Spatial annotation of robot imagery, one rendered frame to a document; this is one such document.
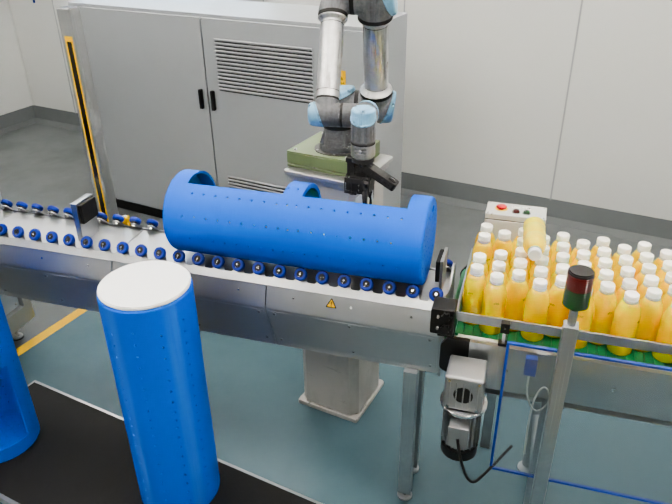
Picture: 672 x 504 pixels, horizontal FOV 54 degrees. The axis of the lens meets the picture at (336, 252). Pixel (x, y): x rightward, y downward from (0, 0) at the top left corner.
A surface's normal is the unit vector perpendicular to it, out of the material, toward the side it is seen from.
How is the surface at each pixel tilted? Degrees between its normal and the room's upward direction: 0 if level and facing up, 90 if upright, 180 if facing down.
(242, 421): 0
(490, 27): 90
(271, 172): 90
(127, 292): 0
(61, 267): 70
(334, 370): 90
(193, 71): 90
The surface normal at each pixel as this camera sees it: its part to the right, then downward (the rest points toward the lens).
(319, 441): -0.01, -0.87
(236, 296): -0.28, 0.15
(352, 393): 0.29, 0.46
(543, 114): -0.47, 0.43
